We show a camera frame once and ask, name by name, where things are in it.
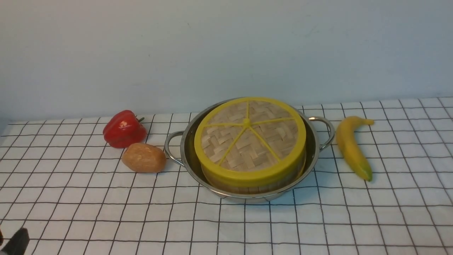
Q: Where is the yellow bamboo steamer basket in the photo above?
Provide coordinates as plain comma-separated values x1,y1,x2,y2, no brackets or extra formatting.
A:
201,152,307,195

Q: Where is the yellow banana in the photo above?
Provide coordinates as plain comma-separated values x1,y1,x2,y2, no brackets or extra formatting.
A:
336,116,375,181

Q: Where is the brown potato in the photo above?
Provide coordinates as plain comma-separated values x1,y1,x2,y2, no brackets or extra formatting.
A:
121,143,167,173

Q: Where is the red bell pepper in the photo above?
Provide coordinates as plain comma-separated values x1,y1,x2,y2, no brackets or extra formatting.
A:
103,110,147,148

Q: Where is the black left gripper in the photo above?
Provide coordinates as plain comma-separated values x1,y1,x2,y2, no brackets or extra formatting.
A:
0,227,30,255

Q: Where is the stainless steel pot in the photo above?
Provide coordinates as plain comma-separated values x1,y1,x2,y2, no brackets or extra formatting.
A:
163,99,335,204

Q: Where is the white checkered tablecloth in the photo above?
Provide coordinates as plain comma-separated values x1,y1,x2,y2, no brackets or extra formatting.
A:
0,97,453,255

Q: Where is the yellow bamboo steamer lid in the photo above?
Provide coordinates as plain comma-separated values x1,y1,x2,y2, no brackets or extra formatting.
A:
194,97,307,179

